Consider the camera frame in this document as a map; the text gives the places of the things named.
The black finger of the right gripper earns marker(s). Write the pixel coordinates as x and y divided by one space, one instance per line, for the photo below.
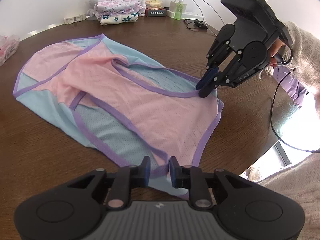
230 76
218 52

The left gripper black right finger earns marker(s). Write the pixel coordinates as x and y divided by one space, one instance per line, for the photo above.
191 178

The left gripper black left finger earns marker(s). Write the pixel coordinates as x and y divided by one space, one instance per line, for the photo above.
126 179

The pink blue mesh vest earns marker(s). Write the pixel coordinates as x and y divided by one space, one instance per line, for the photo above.
115 99

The beige fuzzy sleeve forearm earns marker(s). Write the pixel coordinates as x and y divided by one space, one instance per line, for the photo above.
305 59

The person right hand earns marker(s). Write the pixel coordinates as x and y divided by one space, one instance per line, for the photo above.
274 50

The white power strip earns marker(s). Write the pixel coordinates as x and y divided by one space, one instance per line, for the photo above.
185 15

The green spray bottle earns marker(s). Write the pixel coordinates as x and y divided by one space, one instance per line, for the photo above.
180 8

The black text box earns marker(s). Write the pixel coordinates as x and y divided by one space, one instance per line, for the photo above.
155 12

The yellow snack pack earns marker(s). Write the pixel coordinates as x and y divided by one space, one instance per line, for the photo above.
153 4

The small white bottle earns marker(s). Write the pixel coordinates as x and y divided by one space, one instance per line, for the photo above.
141 12

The purple floral folded cloth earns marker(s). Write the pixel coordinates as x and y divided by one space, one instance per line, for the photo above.
117 6

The white teal floral folded cloth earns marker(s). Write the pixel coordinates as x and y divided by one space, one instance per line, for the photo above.
119 19

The white round lamp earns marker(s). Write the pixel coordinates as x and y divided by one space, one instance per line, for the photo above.
90 14

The clear plastic bag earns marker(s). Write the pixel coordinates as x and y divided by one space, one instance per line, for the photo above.
9 45

